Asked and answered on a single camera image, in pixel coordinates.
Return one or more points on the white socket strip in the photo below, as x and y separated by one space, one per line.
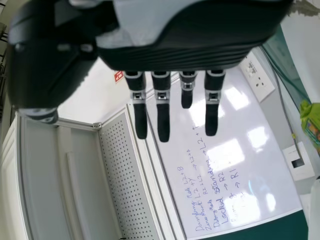
257 80

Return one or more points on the yellow-green biscuit packet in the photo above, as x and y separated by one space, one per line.
311 125

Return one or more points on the red sign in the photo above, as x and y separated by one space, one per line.
118 76

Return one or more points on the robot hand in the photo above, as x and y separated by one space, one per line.
175 37

